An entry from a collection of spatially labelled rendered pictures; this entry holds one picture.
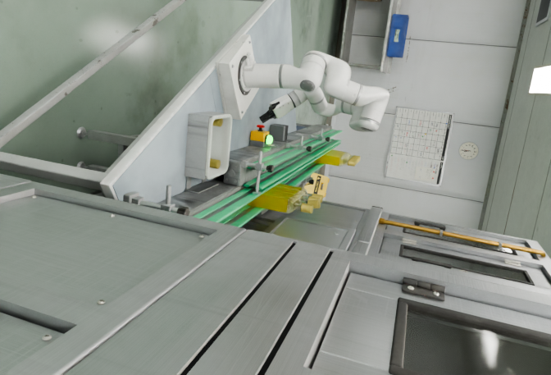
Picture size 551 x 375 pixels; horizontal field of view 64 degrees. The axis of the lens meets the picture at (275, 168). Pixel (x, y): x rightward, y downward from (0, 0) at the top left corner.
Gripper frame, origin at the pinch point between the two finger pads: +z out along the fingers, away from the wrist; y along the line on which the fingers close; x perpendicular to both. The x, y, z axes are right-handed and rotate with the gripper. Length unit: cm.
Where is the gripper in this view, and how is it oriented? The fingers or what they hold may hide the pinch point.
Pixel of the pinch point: (264, 118)
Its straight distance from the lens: 211.3
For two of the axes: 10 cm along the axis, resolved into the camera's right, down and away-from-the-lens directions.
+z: -8.4, 5.4, 0.0
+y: -2.2, -3.4, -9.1
